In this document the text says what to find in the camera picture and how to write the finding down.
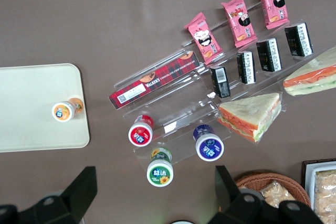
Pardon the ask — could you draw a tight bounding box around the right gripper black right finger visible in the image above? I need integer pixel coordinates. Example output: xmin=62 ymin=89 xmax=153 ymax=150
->
xmin=208 ymin=165 xmax=323 ymax=224

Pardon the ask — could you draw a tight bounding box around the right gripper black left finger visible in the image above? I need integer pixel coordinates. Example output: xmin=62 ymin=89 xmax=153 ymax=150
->
xmin=0 ymin=166 xmax=98 ymax=224

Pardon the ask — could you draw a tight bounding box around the triangle sandwich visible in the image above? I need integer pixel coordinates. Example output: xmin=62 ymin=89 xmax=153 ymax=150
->
xmin=217 ymin=92 xmax=284 ymax=144
xmin=282 ymin=46 xmax=336 ymax=97

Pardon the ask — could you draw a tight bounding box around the black base under snack tray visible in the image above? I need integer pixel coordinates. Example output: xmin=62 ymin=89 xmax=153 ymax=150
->
xmin=301 ymin=158 xmax=336 ymax=190

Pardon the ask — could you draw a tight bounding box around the white rectangular snack tray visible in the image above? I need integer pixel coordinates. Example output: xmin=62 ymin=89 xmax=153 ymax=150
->
xmin=304 ymin=161 xmax=336 ymax=224

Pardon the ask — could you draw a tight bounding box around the cream plastic tray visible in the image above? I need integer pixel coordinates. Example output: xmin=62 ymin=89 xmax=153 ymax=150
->
xmin=0 ymin=63 xmax=90 ymax=153

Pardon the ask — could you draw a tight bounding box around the blue gum jar white lid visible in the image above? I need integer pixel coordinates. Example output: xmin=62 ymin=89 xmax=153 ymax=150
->
xmin=192 ymin=124 xmax=225 ymax=162

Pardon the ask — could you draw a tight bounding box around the brown wicker snack basket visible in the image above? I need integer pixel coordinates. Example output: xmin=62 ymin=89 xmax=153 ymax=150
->
xmin=235 ymin=173 xmax=312 ymax=209

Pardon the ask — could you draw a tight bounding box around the green gum jar white lid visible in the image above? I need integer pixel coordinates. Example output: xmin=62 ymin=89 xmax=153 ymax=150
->
xmin=146 ymin=147 xmax=174 ymax=188

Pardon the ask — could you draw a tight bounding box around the orange gum jar white lid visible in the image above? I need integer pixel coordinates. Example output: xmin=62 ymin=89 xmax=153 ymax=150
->
xmin=51 ymin=97 xmax=85 ymax=123

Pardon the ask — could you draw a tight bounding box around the red gum jar white lid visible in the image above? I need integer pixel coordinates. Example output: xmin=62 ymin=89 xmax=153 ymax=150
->
xmin=128 ymin=114 xmax=155 ymax=147

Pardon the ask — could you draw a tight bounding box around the clear bag of rice crackers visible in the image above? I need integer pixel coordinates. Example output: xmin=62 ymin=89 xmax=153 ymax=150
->
xmin=314 ymin=170 xmax=336 ymax=224

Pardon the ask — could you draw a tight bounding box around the clear acrylic stepped gum stand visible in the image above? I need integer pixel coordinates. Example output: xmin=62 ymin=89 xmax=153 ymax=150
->
xmin=112 ymin=48 xmax=232 ymax=167

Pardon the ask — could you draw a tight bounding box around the small black snack box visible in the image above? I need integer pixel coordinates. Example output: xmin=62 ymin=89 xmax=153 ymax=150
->
xmin=284 ymin=22 xmax=314 ymax=58
xmin=256 ymin=37 xmax=283 ymax=73
xmin=209 ymin=65 xmax=232 ymax=99
xmin=236 ymin=50 xmax=257 ymax=85

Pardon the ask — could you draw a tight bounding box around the clear acrylic stepped snack stand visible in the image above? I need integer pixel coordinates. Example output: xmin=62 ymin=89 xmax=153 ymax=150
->
xmin=181 ymin=1 xmax=336 ymax=106

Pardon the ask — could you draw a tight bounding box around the red tartan shortbread box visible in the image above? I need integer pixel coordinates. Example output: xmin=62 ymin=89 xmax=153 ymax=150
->
xmin=108 ymin=50 xmax=202 ymax=111

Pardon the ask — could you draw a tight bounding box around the pink snack packet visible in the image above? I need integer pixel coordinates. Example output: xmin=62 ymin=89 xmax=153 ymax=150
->
xmin=220 ymin=0 xmax=258 ymax=49
xmin=183 ymin=12 xmax=224 ymax=65
xmin=256 ymin=0 xmax=290 ymax=30

